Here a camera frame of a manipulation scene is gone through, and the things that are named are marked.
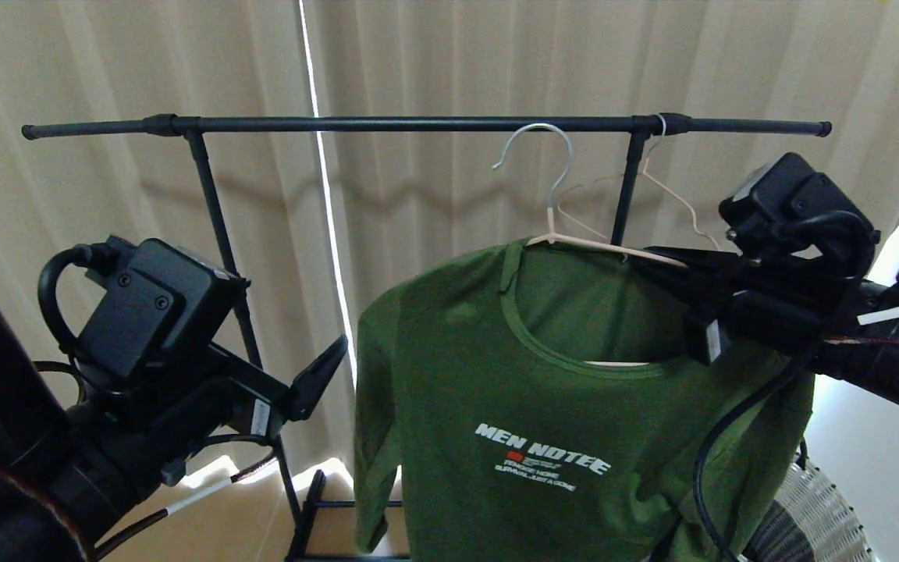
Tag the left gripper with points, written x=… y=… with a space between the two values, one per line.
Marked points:
x=200 y=414

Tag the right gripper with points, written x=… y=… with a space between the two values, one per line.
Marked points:
x=777 y=320

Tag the green printed shirt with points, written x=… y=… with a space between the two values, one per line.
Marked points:
x=457 y=390

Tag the pink clothes hanger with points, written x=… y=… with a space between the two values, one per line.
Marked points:
x=676 y=199
x=550 y=215

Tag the white laundry basket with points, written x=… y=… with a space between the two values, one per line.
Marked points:
x=816 y=515

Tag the black clothes rack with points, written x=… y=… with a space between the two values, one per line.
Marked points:
x=418 y=123

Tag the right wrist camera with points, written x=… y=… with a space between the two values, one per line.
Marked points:
x=785 y=195

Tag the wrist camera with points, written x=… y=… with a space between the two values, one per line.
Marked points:
x=785 y=195
x=153 y=304

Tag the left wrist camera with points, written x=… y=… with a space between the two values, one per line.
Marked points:
x=153 y=304

